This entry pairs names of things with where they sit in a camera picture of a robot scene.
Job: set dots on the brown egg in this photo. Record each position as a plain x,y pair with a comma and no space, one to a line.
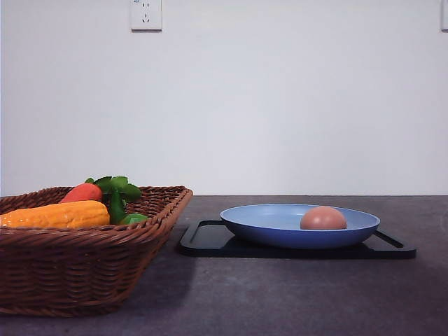
322,218

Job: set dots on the brown wicker basket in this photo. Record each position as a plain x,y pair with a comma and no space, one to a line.
81,270

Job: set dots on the black rectangular tray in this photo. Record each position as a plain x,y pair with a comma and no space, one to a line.
213,240

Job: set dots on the green leafy toy vegetable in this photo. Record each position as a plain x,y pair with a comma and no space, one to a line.
115,191

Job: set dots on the orange toy carrot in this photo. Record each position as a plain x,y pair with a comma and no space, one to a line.
81,192

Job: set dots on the yellow toy corn cob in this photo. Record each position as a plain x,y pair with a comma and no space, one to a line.
74,214

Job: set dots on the white wall socket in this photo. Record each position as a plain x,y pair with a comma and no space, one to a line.
145,16

